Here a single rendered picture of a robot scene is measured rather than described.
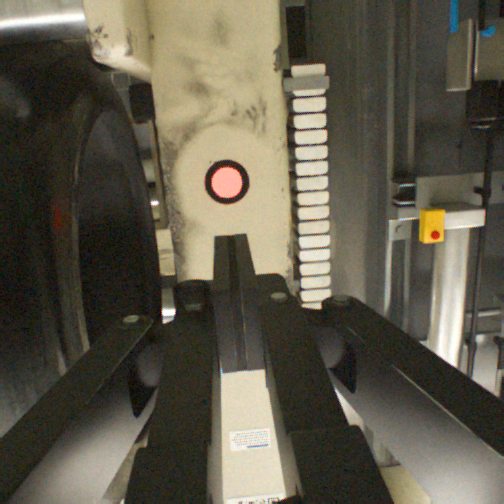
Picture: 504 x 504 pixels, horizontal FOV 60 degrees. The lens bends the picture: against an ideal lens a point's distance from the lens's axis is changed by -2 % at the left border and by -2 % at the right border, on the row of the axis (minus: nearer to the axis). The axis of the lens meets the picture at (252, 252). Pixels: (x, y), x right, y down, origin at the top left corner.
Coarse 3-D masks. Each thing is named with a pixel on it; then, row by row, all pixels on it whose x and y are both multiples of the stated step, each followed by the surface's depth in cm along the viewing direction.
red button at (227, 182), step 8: (224, 168) 45; (216, 176) 45; (224, 176) 45; (232, 176) 45; (240, 176) 45; (216, 184) 45; (224, 184) 45; (232, 184) 45; (240, 184) 45; (216, 192) 45; (224, 192) 45; (232, 192) 45
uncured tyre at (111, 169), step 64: (0, 64) 35; (64, 64) 42; (0, 128) 32; (64, 128) 38; (128, 128) 61; (0, 192) 31; (64, 192) 36; (128, 192) 78; (0, 256) 30; (64, 256) 35; (128, 256) 83; (0, 320) 30; (64, 320) 34; (0, 384) 30
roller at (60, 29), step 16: (0, 0) 33; (16, 0) 33; (32, 0) 33; (48, 0) 33; (64, 0) 33; (80, 0) 33; (0, 16) 33; (16, 16) 33; (32, 16) 33; (48, 16) 33; (64, 16) 33; (80, 16) 34; (0, 32) 34; (16, 32) 34; (32, 32) 34; (48, 32) 34; (64, 32) 35; (80, 32) 35
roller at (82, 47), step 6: (66, 42) 60; (72, 42) 60; (78, 42) 59; (84, 42) 59; (78, 48) 59; (84, 48) 59; (84, 54) 59; (90, 54) 59; (90, 60) 60; (96, 66) 60; (102, 66) 61; (108, 66) 61
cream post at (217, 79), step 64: (192, 0) 40; (256, 0) 41; (192, 64) 42; (256, 64) 42; (192, 128) 44; (256, 128) 44; (192, 192) 46; (256, 192) 46; (192, 256) 48; (256, 256) 48; (256, 384) 53
